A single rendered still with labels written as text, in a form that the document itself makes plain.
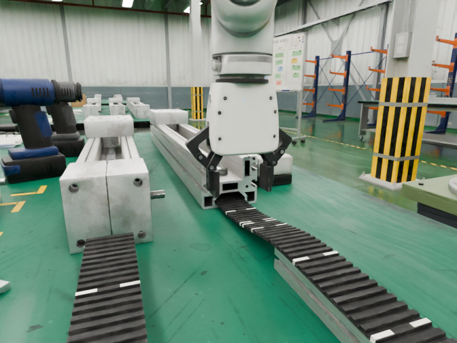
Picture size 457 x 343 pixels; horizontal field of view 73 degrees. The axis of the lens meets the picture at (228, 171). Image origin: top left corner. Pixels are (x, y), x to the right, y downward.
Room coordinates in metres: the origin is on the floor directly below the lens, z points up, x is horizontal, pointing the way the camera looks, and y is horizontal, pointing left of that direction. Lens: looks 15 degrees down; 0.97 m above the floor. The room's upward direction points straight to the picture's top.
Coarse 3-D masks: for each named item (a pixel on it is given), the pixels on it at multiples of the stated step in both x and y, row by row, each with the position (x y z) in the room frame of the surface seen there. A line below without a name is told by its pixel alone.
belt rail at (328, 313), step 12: (276, 252) 0.31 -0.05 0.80; (276, 264) 0.31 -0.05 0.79; (288, 264) 0.28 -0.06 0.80; (288, 276) 0.28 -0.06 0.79; (300, 276) 0.26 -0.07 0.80; (300, 288) 0.26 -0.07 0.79; (312, 288) 0.24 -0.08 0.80; (312, 300) 0.24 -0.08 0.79; (324, 300) 0.23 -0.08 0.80; (324, 312) 0.22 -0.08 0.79; (336, 312) 0.21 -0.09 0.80; (336, 324) 0.21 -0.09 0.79; (348, 324) 0.20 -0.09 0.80; (336, 336) 0.21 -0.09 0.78; (348, 336) 0.20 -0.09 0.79; (360, 336) 0.19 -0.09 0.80
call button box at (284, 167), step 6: (258, 156) 0.64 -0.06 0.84; (282, 156) 0.64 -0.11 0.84; (288, 156) 0.64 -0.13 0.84; (258, 162) 0.61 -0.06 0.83; (282, 162) 0.63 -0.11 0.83; (288, 162) 0.63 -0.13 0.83; (258, 168) 0.61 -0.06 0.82; (276, 168) 0.62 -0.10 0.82; (282, 168) 0.63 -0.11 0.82; (288, 168) 0.63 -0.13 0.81; (258, 174) 0.61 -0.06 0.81; (276, 174) 0.63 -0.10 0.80; (282, 174) 0.64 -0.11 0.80; (288, 174) 0.64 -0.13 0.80; (252, 180) 0.64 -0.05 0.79; (258, 180) 0.61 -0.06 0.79; (276, 180) 0.63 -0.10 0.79; (282, 180) 0.63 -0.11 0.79; (288, 180) 0.63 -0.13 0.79; (258, 186) 0.61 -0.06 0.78
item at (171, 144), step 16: (160, 128) 0.94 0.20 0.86; (192, 128) 0.93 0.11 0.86; (160, 144) 0.96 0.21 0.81; (176, 144) 0.70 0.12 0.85; (176, 160) 0.74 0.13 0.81; (192, 160) 0.54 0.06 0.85; (224, 160) 0.60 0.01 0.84; (240, 160) 0.52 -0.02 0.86; (256, 160) 0.52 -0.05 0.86; (192, 176) 0.55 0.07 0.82; (224, 176) 0.53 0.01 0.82; (240, 176) 0.52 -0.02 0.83; (256, 176) 0.52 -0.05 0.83; (192, 192) 0.55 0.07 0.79; (208, 192) 0.49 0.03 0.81; (224, 192) 0.50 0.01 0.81; (240, 192) 0.51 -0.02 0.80; (256, 192) 0.52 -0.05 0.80; (208, 208) 0.49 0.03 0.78
